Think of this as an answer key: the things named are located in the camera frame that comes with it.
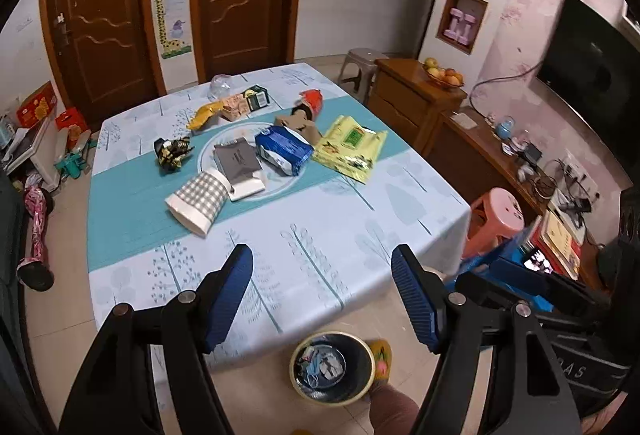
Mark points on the pink dumbbells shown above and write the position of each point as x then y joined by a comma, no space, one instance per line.
460,26

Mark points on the black television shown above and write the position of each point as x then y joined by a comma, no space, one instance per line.
593,68

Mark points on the blue tissue pack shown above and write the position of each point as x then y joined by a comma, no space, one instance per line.
283,148

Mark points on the fruit bowl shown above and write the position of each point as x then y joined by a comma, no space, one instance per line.
445,77

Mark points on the red gift box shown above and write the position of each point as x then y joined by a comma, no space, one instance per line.
37,106

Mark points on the yellow rim trash bin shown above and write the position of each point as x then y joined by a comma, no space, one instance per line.
332,368

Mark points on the blue teapot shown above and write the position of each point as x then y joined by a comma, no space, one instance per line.
504,128

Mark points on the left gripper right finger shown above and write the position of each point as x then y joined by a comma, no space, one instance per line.
422,294

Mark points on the black gold wrapper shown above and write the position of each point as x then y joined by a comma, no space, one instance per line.
170,154

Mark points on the yellow embroidered slipper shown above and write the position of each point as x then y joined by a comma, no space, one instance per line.
383,359

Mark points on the white power strip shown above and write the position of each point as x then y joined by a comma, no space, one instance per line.
578,181

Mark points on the tree pattern tablecloth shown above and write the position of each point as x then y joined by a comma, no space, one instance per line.
321,241

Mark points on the wooden side cabinet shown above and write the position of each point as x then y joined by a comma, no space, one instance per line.
409,102

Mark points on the left brown wooden door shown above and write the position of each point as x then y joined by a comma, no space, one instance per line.
100,56

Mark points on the grey plastic stool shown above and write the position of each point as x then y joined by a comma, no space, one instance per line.
359,85

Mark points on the pink patterned scooter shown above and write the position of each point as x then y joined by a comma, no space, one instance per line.
34,271

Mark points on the yellow orange snack bag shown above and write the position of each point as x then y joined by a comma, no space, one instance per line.
204,113

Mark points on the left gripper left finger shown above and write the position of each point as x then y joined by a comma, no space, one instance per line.
224,292

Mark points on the grey checked paper cup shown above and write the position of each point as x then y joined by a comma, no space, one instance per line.
196,204

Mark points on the beige patterned small box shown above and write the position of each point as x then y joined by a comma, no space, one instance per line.
235,107

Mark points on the wooden tv console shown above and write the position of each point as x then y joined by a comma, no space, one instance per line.
472,162

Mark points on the yellow plastic bag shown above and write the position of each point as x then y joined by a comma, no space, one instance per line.
350,149

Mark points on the green black small box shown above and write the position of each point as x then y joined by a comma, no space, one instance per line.
256,97

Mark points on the clear plastic bag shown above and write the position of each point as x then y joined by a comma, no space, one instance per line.
220,87

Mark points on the blue plastic stool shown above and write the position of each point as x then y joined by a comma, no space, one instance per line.
505,266

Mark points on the person's leg brown trousers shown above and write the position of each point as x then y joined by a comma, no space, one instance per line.
391,412

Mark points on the grey brown flat box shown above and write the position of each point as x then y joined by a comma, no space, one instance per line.
238,161

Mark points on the pink plastic stool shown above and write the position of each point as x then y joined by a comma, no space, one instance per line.
496,217

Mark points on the red book stack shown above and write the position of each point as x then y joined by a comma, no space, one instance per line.
549,247

